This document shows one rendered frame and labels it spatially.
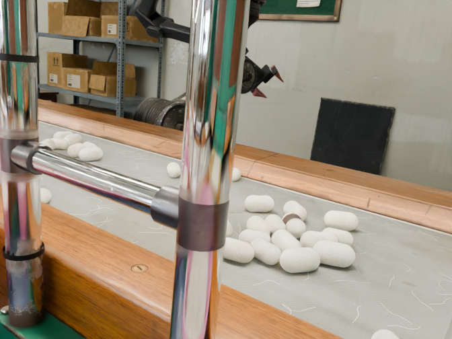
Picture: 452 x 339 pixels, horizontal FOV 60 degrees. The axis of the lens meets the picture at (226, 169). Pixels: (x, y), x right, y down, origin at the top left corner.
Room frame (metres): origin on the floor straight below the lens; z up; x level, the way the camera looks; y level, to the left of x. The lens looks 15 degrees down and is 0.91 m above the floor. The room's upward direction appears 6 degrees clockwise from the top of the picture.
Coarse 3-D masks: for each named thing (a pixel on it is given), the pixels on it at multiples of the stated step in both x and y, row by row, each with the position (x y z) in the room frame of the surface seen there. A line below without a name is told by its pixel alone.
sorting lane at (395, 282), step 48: (96, 144) 0.71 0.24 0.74; (240, 192) 0.51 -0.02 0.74; (288, 192) 0.53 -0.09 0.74; (144, 240) 0.34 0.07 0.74; (384, 240) 0.40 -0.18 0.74; (432, 240) 0.41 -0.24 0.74; (240, 288) 0.27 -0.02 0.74; (288, 288) 0.28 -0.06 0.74; (336, 288) 0.29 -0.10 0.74; (384, 288) 0.30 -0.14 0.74; (432, 288) 0.30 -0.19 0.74; (432, 336) 0.24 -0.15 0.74
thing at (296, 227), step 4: (284, 216) 0.40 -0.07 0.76; (292, 220) 0.38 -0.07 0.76; (296, 220) 0.38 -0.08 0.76; (300, 220) 0.38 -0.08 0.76; (288, 224) 0.38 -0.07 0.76; (292, 224) 0.37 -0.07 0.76; (296, 224) 0.37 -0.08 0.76; (300, 224) 0.37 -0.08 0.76; (304, 224) 0.38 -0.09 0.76; (288, 228) 0.38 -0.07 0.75; (292, 228) 0.37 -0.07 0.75; (296, 228) 0.37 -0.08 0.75; (300, 228) 0.37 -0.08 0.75; (304, 228) 0.37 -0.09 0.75; (292, 232) 0.37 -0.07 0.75; (296, 232) 0.37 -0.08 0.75; (300, 232) 0.37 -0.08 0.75; (304, 232) 0.37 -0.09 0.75; (296, 236) 0.37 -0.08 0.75; (300, 236) 0.37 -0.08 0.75
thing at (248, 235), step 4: (244, 232) 0.35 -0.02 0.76; (248, 232) 0.34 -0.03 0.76; (252, 232) 0.35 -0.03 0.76; (256, 232) 0.35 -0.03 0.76; (260, 232) 0.35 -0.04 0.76; (264, 232) 0.35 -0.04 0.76; (240, 236) 0.35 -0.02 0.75; (244, 236) 0.34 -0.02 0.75; (248, 236) 0.34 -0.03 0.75; (252, 236) 0.34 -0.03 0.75; (256, 236) 0.34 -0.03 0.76; (260, 236) 0.34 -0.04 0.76; (264, 236) 0.34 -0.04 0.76; (268, 236) 0.34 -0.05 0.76; (240, 240) 0.34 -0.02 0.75; (244, 240) 0.34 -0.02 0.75; (248, 240) 0.34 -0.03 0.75; (252, 240) 0.34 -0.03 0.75; (268, 240) 0.34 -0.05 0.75
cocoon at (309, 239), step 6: (306, 234) 0.35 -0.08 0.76; (312, 234) 0.35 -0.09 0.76; (318, 234) 0.35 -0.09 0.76; (324, 234) 0.35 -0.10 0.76; (330, 234) 0.35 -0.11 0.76; (300, 240) 0.35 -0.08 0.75; (306, 240) 0.34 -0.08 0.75; (312, 240) 0.34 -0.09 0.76; (318, 240) 0.34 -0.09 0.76; (330, 240) 0.35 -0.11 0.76; (336, 240) 0.35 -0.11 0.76; (306, 246) 0.34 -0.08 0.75; (312, 246) 0.34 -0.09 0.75
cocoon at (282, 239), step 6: (276, 234) 0.34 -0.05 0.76; (282, 234) 0.34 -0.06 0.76; (288, 234) 0.34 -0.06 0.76; (276, 240) 0.34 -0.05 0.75; (282, 240) 0.33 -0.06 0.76; (288, 240) 0.33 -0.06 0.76; (294, 240) 0.33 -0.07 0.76; (282, 246) 0.33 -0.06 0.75; (288, 246) 0.32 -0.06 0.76; (294, 246) 0.32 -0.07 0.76; (300, 246) 0.33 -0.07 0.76
